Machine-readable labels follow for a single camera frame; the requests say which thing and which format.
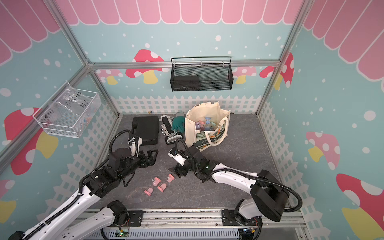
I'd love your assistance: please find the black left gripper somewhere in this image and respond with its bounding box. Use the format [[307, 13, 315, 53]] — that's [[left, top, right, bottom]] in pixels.
[[117, 149, 159, 182]]

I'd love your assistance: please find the pink hourglass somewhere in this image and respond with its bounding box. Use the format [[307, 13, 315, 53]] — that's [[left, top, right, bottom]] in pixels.
[[144, 183, 167, 196], [152, 174, 175, 187]]

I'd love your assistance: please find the cream floral canvas tote bag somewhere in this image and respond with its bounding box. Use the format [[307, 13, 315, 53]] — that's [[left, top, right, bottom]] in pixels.
[[185, 102, 231, 151]]

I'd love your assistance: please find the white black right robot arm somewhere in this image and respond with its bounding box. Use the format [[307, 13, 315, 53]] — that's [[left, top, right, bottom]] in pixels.
[[168, 139, 303, 226]]

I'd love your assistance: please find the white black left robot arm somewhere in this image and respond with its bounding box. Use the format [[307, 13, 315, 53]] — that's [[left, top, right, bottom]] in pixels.
[[9, 131, 159, 240]]

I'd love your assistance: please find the black plastic tool case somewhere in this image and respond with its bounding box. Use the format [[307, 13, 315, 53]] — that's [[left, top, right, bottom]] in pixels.
[[131, 116, 160, 146]]

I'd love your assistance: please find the green work glove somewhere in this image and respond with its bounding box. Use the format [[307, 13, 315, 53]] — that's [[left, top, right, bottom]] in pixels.
[[172, 112, 185, 133]]

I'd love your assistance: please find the black box in basket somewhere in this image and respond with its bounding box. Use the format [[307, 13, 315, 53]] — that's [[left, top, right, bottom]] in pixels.
[[171, 76, 200, 92]]

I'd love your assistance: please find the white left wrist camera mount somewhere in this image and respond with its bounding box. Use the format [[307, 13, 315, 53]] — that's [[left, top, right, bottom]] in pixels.
[[129, 136, 142, 157]]

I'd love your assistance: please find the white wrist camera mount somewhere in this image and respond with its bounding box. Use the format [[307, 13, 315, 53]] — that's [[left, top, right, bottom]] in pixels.
[[129, 136, 142, 157], [168, 147, 187, 166]]

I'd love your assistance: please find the clear acrylic wall bin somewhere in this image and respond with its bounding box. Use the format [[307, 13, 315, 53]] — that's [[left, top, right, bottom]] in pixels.
[[33, 82, 102, 139]]

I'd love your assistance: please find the black wire mesh basket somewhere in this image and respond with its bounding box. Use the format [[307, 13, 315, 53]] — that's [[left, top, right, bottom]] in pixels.
[[170, 56, 234, 92]]

